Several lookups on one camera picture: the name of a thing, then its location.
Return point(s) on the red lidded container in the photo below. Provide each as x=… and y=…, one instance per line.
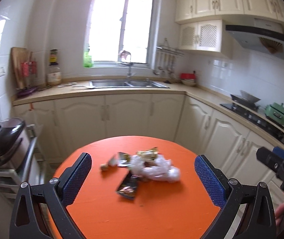
x=189, y=76

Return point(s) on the black rice cooker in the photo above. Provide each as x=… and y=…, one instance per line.
x=14, y=142

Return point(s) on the wooden cutting board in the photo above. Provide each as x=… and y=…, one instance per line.
x=17, y=55

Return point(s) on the metal side rack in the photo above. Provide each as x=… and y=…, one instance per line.
x=33, y=168

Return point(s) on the black gas stove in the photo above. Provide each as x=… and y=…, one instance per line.
x=258, y=120

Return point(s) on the yellow label bottle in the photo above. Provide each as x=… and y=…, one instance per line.
x=53, y=57

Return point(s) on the orange round table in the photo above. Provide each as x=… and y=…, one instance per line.
x=181, y=209

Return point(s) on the green electric cooker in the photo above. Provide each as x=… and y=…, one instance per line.
x=275, y=113

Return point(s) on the white plastic bag bundle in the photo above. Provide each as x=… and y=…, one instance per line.
x=161, y=170

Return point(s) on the dark snack wrapper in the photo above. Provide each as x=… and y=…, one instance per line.
x=128, y=187

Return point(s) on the cream lower cabinets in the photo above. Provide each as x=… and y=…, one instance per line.
x=70, y=123

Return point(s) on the green dish soap bottle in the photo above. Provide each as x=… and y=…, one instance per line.
x=87, y=58

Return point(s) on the gold snack wrapper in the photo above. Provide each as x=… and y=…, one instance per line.
x=149, y=155

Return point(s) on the range hood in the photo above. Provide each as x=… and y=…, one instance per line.
x=260, y=35

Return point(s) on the kitchen window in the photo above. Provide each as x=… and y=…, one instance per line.
x=115, y=25

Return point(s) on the chrome kitchen faucet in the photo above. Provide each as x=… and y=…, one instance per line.
x=125, y=60

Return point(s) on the white bowl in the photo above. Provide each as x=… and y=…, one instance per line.
x=189, y=82

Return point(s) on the stainless steel sink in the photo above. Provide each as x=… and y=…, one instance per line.
x=118, y=83

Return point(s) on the silver printed wrapper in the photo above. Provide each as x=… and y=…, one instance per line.
x=124, y=159

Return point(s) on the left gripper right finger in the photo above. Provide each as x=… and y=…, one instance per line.
x=257, y=220

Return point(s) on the knife rack with red handles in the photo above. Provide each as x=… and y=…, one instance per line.
x=29, y=72

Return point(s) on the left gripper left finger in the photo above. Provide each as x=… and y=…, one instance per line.
x=27, y=219

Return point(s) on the large glass jar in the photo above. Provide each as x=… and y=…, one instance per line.
x=54, y=76

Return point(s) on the hanging utensil rack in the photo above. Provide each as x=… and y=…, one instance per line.
x=165, y=60

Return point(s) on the upper lattice cabinet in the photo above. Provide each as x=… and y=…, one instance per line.
x=207, y=37

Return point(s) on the steel wok on stove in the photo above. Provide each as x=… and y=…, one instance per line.
x=249, y=97

